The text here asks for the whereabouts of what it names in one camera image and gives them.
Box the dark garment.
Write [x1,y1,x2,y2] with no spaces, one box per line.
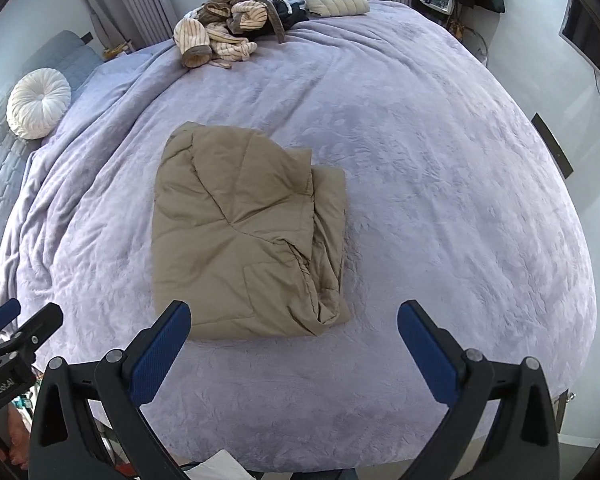
[267,0,311,31]

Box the blue-grey quilted headboard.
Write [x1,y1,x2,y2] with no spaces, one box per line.
[0,30,103,311]

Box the white round cushion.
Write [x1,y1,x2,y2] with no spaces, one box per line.
[6,68,72,140]

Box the dark bed frame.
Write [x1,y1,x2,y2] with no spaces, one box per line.
[555,389,578,433]

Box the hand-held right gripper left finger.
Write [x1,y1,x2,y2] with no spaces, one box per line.
[28,300,193,480]

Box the person's white top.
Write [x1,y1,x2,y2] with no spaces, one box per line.
[187,449,253,480]

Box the small yellow object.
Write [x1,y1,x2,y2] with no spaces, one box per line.
[101,40,135,59]

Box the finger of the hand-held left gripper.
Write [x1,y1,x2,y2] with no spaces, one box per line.
[10,302,64,356]
[0,298,22,336]

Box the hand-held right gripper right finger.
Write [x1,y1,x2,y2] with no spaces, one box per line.
[397,300,561,480]

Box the beige puffer jacket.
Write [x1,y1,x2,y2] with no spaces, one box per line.
[151,121,353,342]

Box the purple bed blanket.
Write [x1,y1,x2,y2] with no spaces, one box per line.
[0,0,598,461]

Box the round side table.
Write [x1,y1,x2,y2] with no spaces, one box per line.
[450,20,490,66]

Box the wall-mounted television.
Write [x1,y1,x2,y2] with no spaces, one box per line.
[559,0,600,81]

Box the cream quilted garment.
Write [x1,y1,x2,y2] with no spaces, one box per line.
[305,0,371,17]

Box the person's left hand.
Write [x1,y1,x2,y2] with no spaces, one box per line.
[2,402,32,467]

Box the pile of striped clothes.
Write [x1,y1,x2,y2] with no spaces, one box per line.
[173,0,286,70]

